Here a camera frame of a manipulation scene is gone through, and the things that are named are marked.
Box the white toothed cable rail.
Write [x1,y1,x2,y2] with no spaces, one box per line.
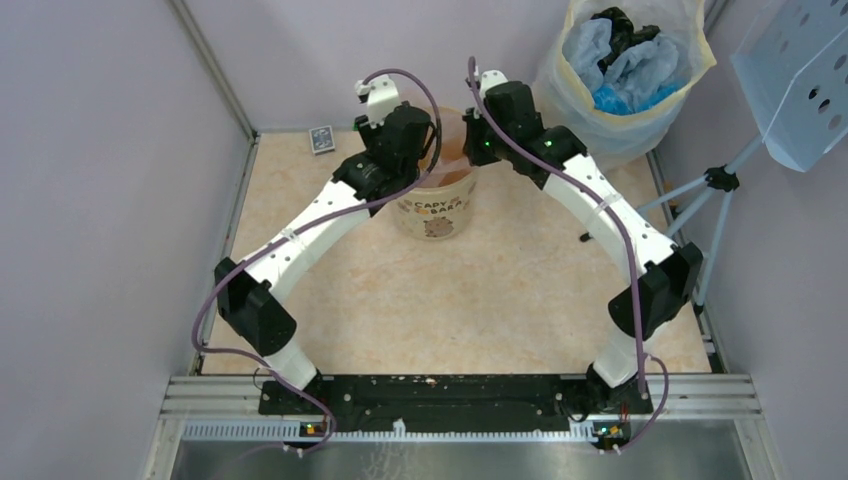
[181,420,596,444]

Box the blue plastic bag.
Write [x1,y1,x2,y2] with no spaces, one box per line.
[592,84,681,116]

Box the perforated light blue panel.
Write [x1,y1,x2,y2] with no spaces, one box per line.
[731,0,847,172]

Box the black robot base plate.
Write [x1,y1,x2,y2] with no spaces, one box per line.
[258,374,653,433]

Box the cream capybara trash bin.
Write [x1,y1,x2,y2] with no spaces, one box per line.
[387,105,480,242]

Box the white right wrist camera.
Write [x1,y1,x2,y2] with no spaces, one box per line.
[474,70,508,98]

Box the black plastic bag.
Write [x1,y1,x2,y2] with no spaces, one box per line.
[590,7,661,73]

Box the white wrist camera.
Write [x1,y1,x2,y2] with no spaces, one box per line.
[355,74,402,128]
[474,70,508,98]

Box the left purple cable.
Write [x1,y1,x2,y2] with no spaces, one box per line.
[191,68,443,458]

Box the large translucent bag of bags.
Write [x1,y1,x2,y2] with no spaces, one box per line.
[532,1,716,170]

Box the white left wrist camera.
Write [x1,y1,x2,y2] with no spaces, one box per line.
[355,74,402,128]

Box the light blue tripod stand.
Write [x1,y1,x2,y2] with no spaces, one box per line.
[637,135,763,316]

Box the aluminium corner frame post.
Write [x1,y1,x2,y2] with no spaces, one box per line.
[165,0,258,143]

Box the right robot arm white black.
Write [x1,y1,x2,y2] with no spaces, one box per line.
[463,71,703,412]

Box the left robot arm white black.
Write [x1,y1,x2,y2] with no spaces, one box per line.
[214,102,436,414]

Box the pink plastic trash bag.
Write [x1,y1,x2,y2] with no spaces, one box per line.
[420,107,473,188]

